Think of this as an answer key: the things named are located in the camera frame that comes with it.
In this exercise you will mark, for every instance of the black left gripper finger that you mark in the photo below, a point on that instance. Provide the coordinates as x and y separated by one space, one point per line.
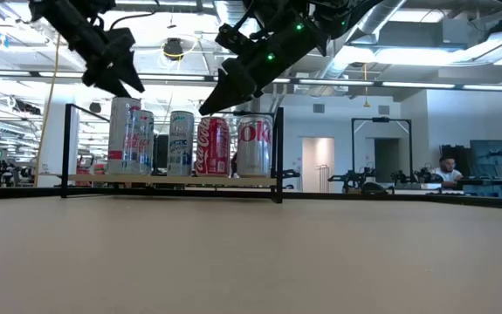
128 72
106 83

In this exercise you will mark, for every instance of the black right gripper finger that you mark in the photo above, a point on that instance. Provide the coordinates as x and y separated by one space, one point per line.
233 87

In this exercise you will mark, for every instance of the silver red-print tall can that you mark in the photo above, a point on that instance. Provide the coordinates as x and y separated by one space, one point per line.
117 131

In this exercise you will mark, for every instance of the red Coca-Cola can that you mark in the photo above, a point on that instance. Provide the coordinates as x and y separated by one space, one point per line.
213 148

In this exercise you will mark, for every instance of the Celsius Arctic Vibe can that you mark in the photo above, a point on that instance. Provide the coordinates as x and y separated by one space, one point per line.
180 148

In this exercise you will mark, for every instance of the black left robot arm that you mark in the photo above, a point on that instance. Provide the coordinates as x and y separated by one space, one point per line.
58 13

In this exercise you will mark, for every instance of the black background robot arm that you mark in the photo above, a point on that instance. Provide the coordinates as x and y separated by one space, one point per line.
355 178
292 174

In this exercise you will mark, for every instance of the black-framed wooden shelf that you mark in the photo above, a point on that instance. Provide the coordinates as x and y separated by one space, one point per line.
102 179

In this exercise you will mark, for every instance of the long ceiling light strip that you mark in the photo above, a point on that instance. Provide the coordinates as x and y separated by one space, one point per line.
333 82
15 74

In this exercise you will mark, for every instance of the silver Diet Coke can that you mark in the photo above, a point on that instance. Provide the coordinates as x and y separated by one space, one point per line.
255 148

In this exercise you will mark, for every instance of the black computer monitor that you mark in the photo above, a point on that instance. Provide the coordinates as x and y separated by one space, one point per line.
161 152

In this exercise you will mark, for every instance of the seated person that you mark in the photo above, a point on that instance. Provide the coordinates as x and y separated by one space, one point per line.
449 175

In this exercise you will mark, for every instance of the dark background monitor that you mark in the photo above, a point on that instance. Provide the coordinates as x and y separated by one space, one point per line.
490 159

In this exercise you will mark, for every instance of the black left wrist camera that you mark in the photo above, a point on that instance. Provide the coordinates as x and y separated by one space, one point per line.
119 41

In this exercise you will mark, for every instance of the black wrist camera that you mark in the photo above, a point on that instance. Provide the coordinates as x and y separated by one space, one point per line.
119 41
232 39

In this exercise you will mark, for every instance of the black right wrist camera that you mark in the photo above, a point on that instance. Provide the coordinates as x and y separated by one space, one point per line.
232 39

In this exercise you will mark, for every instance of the black ceiling dome camera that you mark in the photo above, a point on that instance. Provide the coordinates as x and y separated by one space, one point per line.
174 48

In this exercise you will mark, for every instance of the silver ceiling duct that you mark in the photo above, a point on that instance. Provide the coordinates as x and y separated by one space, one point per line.
377 19

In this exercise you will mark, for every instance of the black metal frame stand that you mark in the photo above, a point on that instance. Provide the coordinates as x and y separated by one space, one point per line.
381 119

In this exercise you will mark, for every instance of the black table edge rail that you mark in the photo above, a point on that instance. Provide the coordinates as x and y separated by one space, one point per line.
15 193

